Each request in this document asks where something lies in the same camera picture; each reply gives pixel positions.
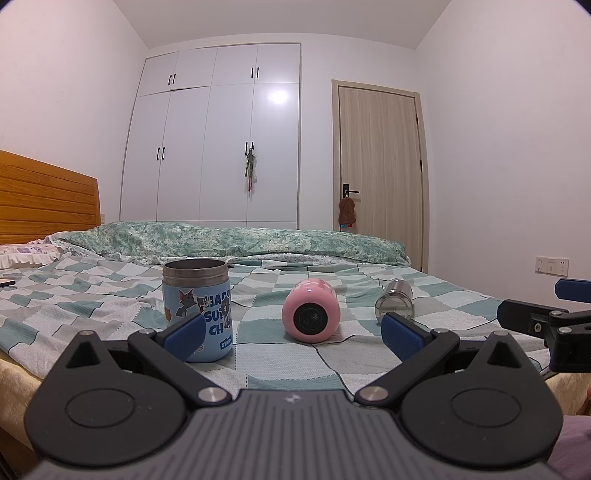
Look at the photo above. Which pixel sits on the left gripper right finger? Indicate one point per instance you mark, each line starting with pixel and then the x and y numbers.
pixel 423 354

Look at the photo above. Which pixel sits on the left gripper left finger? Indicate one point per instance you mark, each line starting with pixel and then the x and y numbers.
pixel 162 355

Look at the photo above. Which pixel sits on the orange wooden headboard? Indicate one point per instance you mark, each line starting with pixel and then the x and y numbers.
pixel 38 199

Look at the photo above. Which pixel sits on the beige wooden door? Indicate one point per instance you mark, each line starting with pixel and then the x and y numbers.
pixel 379 146

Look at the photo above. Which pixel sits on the white built-in wardrobe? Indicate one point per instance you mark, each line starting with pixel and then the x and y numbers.
pixel 195 113

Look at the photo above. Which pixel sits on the green hanging ornament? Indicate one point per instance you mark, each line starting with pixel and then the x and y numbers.
pixel 250 167

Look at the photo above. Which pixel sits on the purple floral pillow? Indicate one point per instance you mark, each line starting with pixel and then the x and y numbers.
pixel 34 254

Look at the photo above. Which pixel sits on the plain stainless steel cup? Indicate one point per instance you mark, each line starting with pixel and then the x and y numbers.
pixel 397 297

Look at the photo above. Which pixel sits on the blue cartoon steel cup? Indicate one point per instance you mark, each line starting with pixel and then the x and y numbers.
pixel 200 287

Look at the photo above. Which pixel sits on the green floral quilt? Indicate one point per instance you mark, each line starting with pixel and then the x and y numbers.
pixel 158 242

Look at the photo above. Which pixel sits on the pink steel cup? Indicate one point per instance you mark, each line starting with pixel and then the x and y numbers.
pixel 311 313

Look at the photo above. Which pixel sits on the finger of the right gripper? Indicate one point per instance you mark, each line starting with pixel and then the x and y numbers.
pixel 573 290
pixel 565 334

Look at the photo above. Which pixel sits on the white wall socket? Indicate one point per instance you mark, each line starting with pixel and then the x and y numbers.
pixel 552 266

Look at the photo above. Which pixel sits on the checkered green grey bedsheet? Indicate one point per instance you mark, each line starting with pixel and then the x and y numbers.
pixel 44 308

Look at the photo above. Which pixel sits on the pink smartphone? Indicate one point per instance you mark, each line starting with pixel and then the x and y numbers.
pixel 5 282

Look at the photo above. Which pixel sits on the black door handle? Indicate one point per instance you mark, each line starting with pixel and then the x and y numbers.
pixel 346 191

